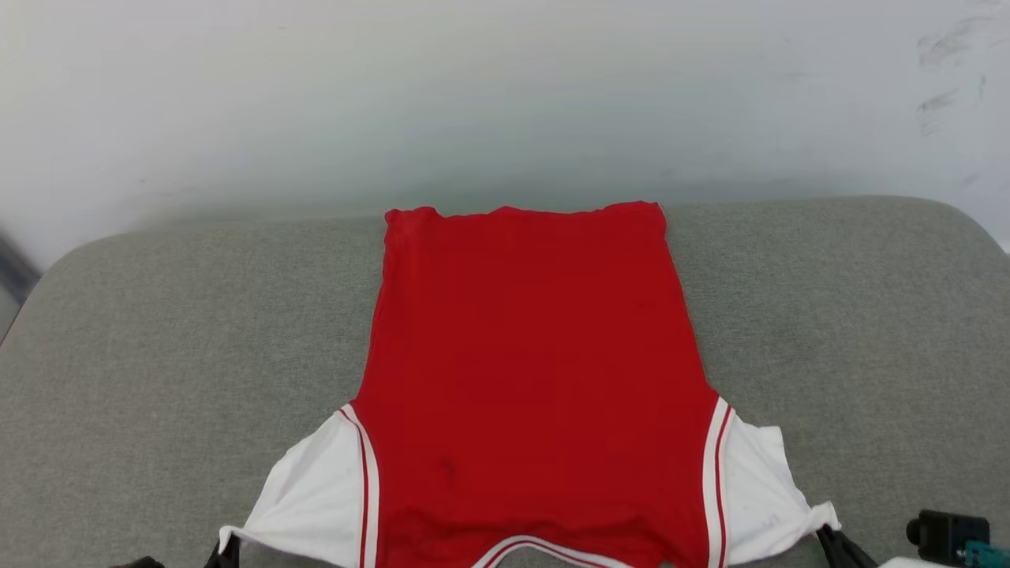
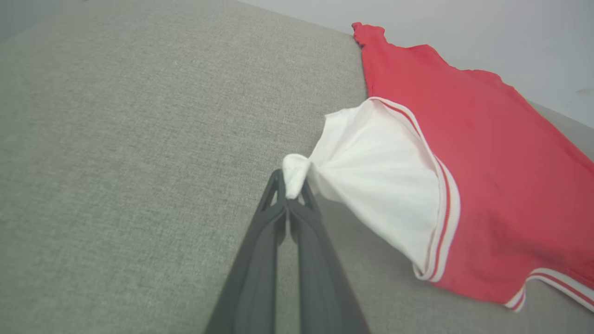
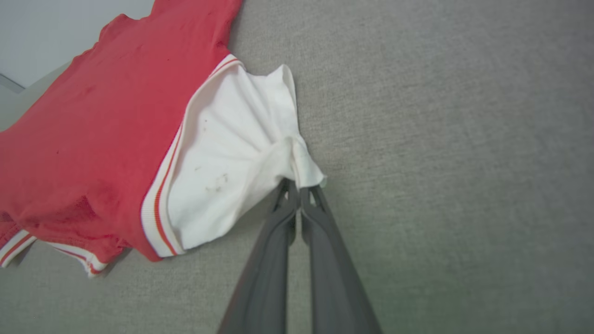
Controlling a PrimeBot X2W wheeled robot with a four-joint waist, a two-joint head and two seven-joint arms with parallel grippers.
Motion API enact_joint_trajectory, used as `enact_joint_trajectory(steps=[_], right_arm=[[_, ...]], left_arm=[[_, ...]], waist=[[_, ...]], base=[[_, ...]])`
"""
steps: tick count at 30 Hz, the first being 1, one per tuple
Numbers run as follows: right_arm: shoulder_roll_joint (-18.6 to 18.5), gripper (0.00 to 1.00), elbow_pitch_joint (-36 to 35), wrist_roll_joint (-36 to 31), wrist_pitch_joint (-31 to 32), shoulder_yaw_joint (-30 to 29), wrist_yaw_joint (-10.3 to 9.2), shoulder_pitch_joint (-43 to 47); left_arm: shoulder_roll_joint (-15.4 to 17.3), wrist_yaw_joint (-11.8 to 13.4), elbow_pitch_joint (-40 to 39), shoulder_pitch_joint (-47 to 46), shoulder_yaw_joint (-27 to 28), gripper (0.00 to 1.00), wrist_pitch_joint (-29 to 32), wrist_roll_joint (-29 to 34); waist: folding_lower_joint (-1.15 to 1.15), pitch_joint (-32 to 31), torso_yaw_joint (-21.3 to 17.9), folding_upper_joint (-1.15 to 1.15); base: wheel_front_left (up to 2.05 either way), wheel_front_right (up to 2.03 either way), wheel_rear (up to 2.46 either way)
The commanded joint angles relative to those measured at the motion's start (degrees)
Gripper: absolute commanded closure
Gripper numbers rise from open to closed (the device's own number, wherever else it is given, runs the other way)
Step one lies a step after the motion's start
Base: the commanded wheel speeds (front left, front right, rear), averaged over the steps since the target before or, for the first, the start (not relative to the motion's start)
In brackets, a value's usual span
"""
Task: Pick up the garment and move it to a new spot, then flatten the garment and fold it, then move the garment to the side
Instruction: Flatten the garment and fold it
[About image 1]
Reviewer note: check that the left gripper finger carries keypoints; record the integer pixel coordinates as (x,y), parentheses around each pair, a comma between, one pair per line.
(225,556)

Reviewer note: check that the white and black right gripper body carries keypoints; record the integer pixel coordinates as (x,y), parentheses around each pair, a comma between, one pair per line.
(907,563)

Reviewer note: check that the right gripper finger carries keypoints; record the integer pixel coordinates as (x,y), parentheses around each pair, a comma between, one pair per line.
(844,554)

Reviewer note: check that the red and white sports jersey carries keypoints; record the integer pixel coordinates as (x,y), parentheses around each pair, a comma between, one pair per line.
(536,355)

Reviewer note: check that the grey fabric sofa cushion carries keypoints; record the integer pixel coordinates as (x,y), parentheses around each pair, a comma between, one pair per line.
(158,355)

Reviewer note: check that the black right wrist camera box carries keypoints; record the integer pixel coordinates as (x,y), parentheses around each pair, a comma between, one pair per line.
(947,536)

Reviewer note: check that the teal right camera plug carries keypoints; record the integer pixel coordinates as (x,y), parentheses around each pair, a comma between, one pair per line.
(986,554)

